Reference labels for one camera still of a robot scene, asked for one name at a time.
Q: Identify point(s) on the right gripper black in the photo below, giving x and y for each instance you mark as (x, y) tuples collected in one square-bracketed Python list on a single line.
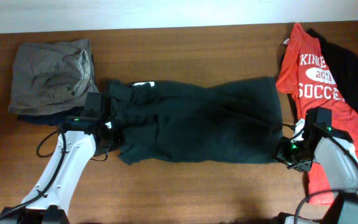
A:
[(281, 154)]

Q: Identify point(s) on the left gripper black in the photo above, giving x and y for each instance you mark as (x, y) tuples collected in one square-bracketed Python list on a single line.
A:
[(118, 133)]

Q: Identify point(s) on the dark green t-shirt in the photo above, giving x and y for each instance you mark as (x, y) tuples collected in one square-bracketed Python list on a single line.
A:
[(237, 122)]

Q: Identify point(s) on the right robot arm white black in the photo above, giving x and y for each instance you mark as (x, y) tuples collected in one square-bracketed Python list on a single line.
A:
[(316, 141)]

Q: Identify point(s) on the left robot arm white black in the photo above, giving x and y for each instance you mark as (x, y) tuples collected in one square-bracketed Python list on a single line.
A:
[(81, 139)]

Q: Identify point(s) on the navy folded garment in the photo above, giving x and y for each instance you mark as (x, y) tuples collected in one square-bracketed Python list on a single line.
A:
[(50, 119)]

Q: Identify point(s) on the red soccer t-shirt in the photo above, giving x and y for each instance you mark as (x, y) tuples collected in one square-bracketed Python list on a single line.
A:
[(306, 76)]

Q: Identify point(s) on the grey folded shirt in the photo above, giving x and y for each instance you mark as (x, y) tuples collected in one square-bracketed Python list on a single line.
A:
[(51, 78)]

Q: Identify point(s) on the black garment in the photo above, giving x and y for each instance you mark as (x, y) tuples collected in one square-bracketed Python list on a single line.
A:
[(343, 65)]

